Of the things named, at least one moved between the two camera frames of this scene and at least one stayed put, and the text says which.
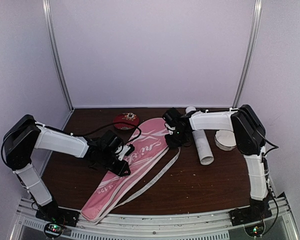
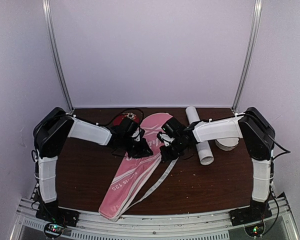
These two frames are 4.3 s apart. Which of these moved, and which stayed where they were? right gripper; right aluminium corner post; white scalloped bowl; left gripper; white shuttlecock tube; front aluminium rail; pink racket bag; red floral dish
Moved: pink racket bag; right gripper; left gripper
Stayed: white shuttlecock tube; right aluminium corner post; white scalloped bowl; front aluminium rail; red floral dish
